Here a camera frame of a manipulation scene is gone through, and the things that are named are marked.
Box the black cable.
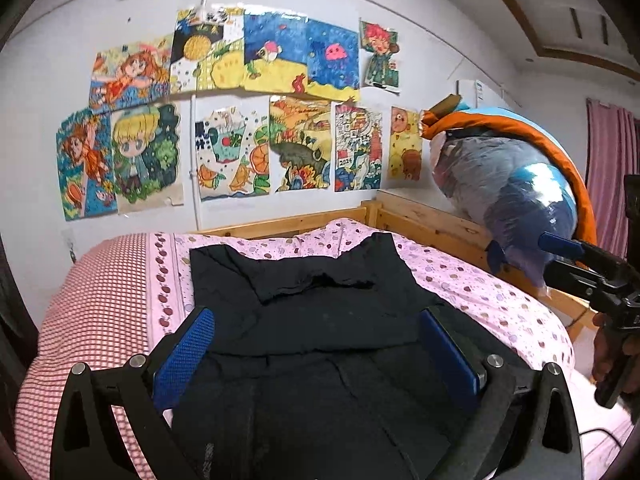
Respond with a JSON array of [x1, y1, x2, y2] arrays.
[[580, 427, 628, 448]]

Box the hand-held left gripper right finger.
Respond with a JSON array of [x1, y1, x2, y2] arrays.
[[419, 306, 583, 480]]

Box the wooden bed frame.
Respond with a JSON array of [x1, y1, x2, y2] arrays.
[[190, 190, 586, 346]]

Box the blue bundle in plastic bag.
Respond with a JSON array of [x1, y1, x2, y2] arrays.
[[420, 94, 598, 251]]

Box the group of colourful wall drawings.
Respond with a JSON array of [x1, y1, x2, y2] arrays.
[[56, 6, 425, 222]]

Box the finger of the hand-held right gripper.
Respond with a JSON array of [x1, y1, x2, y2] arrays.
[[542, 260, 603, 307], [537, 232, 627, 281]]

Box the pink and red patterned quilt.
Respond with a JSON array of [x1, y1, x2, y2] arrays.
[[14, 217, 576, 480]]

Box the plastic-wrapped blue bedding bundle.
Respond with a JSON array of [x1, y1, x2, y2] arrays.
[[432, 132, 578, 291]]

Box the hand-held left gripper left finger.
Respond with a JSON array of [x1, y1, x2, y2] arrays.
[[50, 306, 216, 480]]

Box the dark wooden door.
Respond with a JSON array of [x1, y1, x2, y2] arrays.
[[0, 235, 41, 441]]

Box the pink curtain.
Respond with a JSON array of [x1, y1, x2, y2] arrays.
[[586, 99, 640, 261]]

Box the person's right hand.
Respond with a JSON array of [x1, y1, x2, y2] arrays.
[[591, 312, 623, 387]]

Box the black jacket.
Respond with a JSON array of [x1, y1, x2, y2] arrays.
[[170, 231, 481, 480]]

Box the white air conditioner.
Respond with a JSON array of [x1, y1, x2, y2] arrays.
[[457, 79, 516, 111]]

